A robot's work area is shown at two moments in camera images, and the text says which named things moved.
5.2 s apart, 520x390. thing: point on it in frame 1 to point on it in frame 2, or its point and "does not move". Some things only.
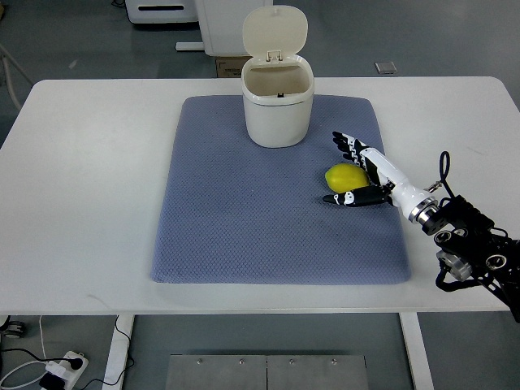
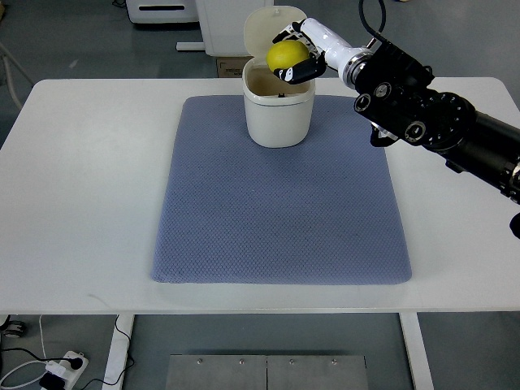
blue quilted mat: [235, 212] does not move
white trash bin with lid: [277, 87] does not move
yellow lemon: [344, 177] to [285, 53]
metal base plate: [266, 372] does not move
